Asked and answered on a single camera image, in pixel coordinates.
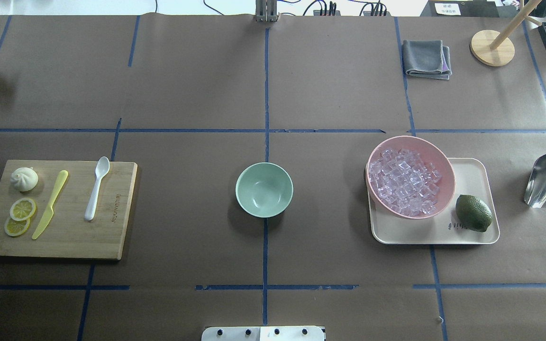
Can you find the white plastic spoon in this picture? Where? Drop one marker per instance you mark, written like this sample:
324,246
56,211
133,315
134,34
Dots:
101,170

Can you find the mint green bowl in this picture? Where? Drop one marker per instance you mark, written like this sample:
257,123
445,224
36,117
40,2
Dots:
264,190

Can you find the clear ice cubes pile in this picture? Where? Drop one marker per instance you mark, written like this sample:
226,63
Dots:
404,182

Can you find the pink bowl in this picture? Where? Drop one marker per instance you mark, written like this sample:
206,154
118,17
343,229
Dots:
429,154

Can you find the grey folded cloth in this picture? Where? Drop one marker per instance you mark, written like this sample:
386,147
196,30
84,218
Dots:
426,59

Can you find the cream plastic tray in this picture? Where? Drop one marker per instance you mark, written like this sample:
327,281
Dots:
444,228

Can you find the green lime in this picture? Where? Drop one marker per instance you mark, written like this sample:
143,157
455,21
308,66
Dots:
473,213

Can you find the bamboo cutting board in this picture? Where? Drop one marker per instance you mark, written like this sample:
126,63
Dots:
68,234

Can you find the yellow plastic knife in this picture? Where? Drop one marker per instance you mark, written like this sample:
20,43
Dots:
48,213

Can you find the white steamed bun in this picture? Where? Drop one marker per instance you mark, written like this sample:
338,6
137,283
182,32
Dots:
24,179

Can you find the wooden mug tree stand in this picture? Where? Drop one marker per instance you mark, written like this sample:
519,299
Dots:
495,48

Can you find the upper lemon slice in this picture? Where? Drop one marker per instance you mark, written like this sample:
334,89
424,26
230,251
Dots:
22,209

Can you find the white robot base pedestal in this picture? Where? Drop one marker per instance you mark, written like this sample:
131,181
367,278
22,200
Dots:
264,333

